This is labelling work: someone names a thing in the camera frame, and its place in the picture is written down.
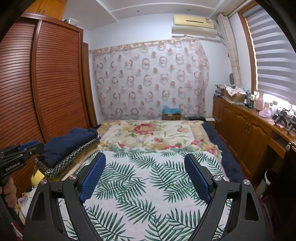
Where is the long wooden cabinet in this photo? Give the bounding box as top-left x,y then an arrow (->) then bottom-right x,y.
212,95 -> 296,181

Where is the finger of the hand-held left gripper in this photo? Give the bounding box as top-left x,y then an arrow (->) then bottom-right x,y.
16,140 -> 40,151
13,143 -> 45,163

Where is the navy blue printed t-shirt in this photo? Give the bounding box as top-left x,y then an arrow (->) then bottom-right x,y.
42,128 -> 99,168

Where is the sheer circle-patterned curtain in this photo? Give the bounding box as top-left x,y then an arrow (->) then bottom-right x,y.
89,38 -> 210,121

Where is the spare black gripper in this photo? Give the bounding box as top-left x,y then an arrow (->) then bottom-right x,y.
287,115 -> 296,135
274,111 -> 287,126

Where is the cardboard box with blue contents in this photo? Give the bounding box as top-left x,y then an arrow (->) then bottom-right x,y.
162,105 -> 181,120

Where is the person's left hand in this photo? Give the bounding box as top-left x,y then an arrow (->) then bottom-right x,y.
0,178 -> 18,205

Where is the beige tied-back curtain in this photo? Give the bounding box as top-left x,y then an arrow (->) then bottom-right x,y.
217,14 -> 242,87

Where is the pink bottle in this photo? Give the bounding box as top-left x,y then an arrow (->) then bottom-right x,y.
255,91 -> 264,111

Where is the cream wall air conditioner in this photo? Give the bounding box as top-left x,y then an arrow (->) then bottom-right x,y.
171,14 -> 219,39

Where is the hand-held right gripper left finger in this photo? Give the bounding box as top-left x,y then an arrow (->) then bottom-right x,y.
23,152 -> 107,241

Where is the wooden window frame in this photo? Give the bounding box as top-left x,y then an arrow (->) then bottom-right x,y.
237,7 -> 259,93

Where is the open cardboard box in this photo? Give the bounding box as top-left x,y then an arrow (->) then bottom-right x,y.
223,85 -> 247,103

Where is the wooden overhead cupboard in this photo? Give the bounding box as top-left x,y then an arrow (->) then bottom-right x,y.
30,0 -> 70,20

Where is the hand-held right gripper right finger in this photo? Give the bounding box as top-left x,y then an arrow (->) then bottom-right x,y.
184,153 -> 273,241

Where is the white waste bin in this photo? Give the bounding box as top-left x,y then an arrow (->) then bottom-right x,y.
255,170 -> 274,197

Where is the palm leaf printed bedsheet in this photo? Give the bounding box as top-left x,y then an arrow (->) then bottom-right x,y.
30,144 -> 232,241

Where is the dark circle-patterned folded cloth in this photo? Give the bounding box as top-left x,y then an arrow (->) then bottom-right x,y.
34,136 -> 102,178

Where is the cream floral blanket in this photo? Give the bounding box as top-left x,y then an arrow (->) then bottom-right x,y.
97,119 -> 223,159

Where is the brown slatted wooden wardrobe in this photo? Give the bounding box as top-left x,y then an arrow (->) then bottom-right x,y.
0,13 -> 97,197

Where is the yellow plush toy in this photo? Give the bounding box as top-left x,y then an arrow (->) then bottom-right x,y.
30,171 -> 48,188

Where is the grey striped window blind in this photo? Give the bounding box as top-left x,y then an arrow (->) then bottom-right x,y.
243,5 -> 296,105

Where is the cluster of small bottles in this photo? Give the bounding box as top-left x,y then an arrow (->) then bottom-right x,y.
246,91 -> 256,107

